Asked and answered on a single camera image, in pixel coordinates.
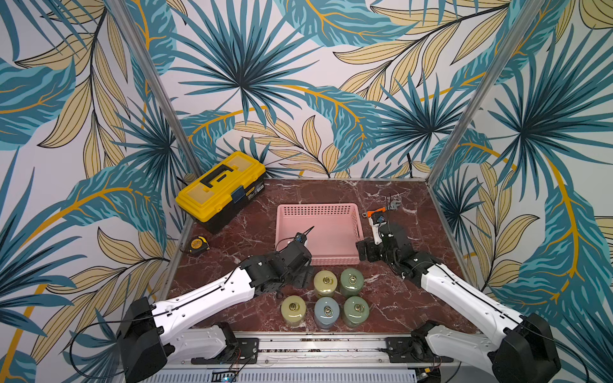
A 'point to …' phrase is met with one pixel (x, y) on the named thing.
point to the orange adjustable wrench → (368, 213)
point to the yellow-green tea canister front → (293, 310)
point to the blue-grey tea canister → (326, 311)
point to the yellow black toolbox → (215, 199)
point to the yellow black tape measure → (198, 246)
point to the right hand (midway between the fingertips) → (370, 240)
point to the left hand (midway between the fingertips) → (298, 272)
